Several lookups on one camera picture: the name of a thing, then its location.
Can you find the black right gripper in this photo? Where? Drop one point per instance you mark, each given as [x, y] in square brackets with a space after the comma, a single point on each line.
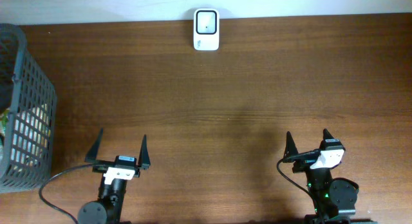
[290, 147]

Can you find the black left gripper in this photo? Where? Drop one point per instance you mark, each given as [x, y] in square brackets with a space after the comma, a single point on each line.
[144, 159]

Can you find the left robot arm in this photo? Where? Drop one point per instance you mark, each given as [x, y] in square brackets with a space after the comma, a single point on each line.
[107, 208]

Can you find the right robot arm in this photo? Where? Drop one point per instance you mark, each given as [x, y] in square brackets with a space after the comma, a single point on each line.
[334, 199]

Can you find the dark grey plastic basket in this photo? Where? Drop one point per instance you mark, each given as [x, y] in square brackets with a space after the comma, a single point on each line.
[28, 107]

